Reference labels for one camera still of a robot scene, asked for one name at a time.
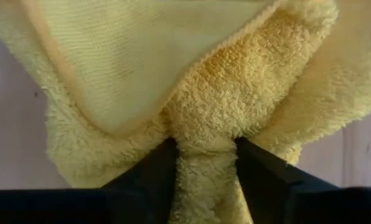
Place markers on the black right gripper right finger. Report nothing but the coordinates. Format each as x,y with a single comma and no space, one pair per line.
297,202

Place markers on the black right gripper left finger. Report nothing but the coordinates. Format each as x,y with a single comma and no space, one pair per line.
126,202

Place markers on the pale yellow plush microfiber towel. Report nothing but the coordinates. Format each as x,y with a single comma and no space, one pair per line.
219,93

